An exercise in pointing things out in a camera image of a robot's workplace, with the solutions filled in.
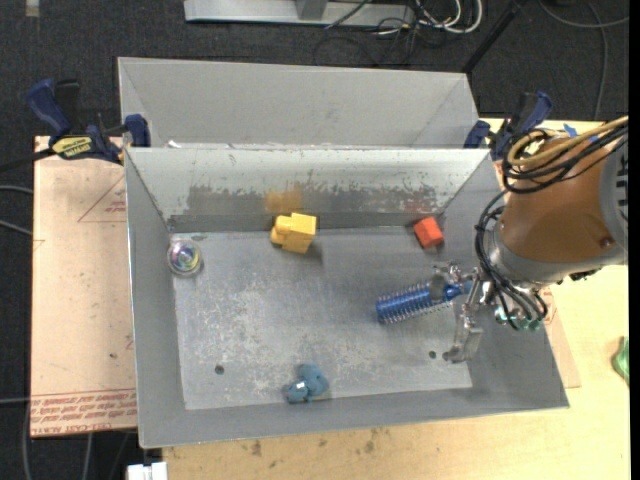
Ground brown cardboard board, red print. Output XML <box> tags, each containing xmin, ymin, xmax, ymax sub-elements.
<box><xmin>29</xmin><ymin>135</ymin><xmax>582</xmax><ymax>438</ymax></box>

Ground red-orange block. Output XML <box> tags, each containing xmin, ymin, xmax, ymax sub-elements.
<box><xmin>412</xmin><ymin>216</ymin><xmax>445</xmax><ymax>250</ymax></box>

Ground clear iridescent ball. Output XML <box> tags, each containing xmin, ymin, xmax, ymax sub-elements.
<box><xmin>166</xmin><ymin>237</ymin><xmax>204</xmax><ymax>279</ymax></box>

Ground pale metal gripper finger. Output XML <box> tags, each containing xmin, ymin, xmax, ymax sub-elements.
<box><xmin>432</xmin><ymin>262</ymin><xmax>477</xmax><ymax>300</ymax></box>
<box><xmin>443</xmin><ymin>317</ymin><xmax>485</xmax><ymax>365</ymax></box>

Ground grey metal bin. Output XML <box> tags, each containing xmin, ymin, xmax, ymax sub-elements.
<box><xmin>117</xmin><ymin>56</ymin><xmax>570</xmax><ymax>450</ymax></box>

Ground yellow toy block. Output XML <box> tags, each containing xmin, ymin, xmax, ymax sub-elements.
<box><xmin>269</xmin><ymin>212</ymin><xmax>319</xmax><ymax>255</ymax></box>

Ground blue ribbed brush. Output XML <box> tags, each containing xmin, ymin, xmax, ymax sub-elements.
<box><xmin>375</xmin><ymin>279</ymin><xmax>474</xmax><ymax>325</ymax></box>

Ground blue cloth toy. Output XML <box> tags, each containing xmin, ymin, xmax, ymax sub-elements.
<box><xmin>281</xmin><ymin>363</ymin><xmax>331</xmax><ymax>405</ymax></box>

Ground pale green soft thing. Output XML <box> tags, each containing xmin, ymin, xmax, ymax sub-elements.
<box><xmin>611</xmin><ymin>336</ymin><xmax>630</xmax><ymax>387</ymax></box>

